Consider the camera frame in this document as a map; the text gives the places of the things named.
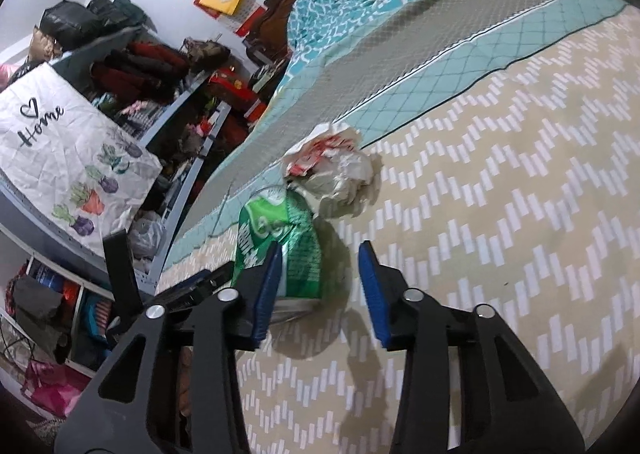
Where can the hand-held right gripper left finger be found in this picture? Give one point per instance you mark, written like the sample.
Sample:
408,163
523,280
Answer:
262,299

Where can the camouflage bag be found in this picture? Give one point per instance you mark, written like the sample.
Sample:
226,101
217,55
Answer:
205,52

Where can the grey metal shelf rack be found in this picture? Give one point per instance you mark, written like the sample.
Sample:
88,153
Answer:
165,113

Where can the pink bag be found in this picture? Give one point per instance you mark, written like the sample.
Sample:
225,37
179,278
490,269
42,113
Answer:
50,386

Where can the white cactus print cloth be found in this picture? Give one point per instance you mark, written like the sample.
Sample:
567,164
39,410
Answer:
50,158

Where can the red gift box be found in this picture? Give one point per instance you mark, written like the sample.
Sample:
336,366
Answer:
230,83

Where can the black bag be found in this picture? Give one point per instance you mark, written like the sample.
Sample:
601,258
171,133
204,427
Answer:
70,23
120,8

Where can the crumpled white red wrapper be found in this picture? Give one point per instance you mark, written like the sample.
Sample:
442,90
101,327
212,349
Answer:
340,173

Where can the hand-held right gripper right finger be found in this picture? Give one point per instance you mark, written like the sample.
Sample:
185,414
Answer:
375,299

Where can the pile of dark red clothes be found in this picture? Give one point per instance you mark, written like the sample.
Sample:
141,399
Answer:
145,63

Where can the green drink can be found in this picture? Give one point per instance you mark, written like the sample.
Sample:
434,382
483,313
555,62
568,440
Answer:
295,244

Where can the grey plastic bag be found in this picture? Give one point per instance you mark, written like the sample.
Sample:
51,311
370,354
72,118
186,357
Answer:
145,234

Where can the white cube shelf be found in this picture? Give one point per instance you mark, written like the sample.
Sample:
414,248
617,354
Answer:
75,279

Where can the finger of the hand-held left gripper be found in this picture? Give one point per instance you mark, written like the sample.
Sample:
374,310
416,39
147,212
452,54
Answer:
122,274
195,286

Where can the red white wall calendar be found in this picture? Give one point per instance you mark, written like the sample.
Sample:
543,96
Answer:
250,18

